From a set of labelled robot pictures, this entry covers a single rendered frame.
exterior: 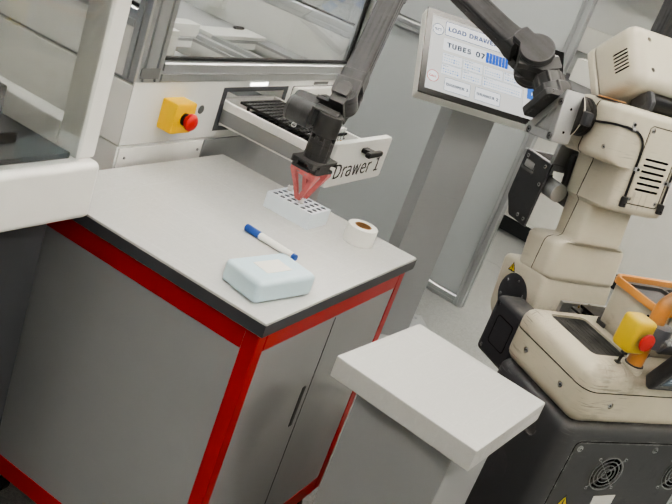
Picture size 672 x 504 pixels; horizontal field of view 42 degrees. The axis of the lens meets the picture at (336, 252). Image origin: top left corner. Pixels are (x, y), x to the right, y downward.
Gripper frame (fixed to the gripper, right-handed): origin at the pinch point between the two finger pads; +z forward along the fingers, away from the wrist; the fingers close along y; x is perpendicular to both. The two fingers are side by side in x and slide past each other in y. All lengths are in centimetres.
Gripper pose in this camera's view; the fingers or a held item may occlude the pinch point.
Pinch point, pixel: (301, 195)
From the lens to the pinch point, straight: 197.0
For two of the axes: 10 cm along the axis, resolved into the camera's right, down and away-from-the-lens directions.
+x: 8.1, 4.7, -3.6
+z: -3.4, 8.7, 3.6
